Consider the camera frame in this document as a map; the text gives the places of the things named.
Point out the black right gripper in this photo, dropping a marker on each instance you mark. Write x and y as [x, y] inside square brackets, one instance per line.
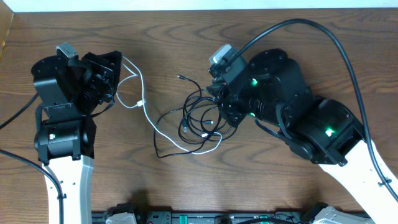
[226, 103]

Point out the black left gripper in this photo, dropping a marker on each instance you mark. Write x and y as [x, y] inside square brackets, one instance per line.
[101, 65]

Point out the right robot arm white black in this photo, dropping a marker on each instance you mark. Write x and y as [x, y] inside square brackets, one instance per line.
[271, 88]

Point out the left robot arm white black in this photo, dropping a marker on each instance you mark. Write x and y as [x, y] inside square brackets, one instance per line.
[71, 88]

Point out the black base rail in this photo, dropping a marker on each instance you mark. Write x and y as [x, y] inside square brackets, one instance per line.
[320, 213]

